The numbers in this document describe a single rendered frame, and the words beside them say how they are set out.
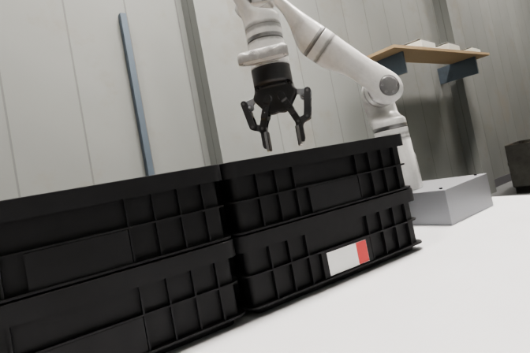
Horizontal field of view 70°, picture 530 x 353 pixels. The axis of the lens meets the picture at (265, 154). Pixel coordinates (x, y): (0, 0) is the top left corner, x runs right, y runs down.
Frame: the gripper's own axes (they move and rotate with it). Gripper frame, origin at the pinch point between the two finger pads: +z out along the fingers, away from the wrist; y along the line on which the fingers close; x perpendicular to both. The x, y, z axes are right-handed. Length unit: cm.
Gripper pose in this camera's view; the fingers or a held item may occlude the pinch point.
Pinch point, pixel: (284, 140)
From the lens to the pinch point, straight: 72.4
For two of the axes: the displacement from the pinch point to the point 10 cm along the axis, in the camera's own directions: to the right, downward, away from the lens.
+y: -9.6, 1.9, 2.0
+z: 1.8, 9.8, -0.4
